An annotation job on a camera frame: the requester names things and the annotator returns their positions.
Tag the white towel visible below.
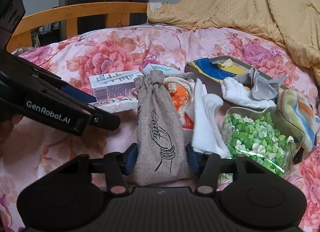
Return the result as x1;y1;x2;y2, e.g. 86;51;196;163
191;79;231;159

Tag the blue mask packet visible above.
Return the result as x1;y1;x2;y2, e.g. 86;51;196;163
90;96;138;113

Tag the beige drawstring pouch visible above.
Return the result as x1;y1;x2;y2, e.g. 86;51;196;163
131;70;192;186

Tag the white tissue packet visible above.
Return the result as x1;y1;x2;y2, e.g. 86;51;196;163
142;63;184;76

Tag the grey cloth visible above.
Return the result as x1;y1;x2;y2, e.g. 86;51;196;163
234;68;289;100

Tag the striped pastel towel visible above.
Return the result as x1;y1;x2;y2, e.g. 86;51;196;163
277;89;319;153

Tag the white baby garment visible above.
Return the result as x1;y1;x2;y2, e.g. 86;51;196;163
219;77;276;110

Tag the person left hand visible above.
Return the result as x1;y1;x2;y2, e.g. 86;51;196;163
0;114;23;157

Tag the white cotton swab box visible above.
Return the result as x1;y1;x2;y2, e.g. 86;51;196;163
88;69;144;101

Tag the pink floral bed sheet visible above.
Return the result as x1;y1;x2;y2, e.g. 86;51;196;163
1;25;318;231

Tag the glass jar of green stars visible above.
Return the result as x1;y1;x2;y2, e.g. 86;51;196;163
220;107;304;179

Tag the orange white medicine box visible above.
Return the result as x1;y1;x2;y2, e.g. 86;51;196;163
164;76;194;144

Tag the grey tray with cartoon lining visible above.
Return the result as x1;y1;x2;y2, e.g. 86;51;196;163
184;56;288;92

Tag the yellow dotted quilt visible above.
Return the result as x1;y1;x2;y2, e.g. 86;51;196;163
147;0;319;77

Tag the wooden bed frame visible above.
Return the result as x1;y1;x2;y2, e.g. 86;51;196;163
6;2;148;52

